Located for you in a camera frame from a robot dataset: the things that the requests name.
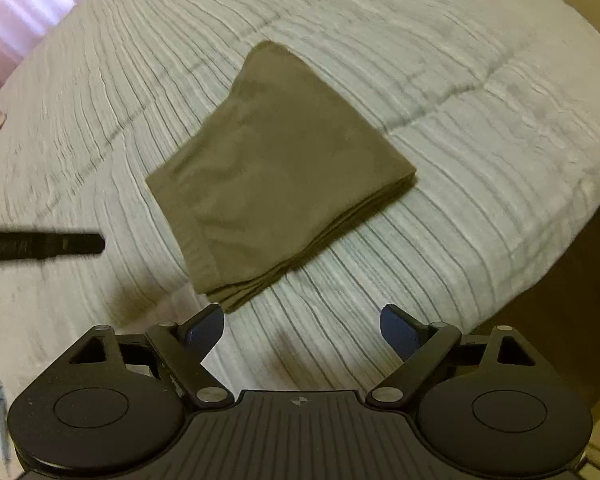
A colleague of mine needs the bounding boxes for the striped grey bed quilt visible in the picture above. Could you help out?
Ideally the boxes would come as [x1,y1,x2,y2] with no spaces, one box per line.
[0,0,600,398]

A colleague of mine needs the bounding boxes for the olive brown pants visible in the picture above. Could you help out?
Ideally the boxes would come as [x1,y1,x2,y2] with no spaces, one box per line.
[147,41,416,310]

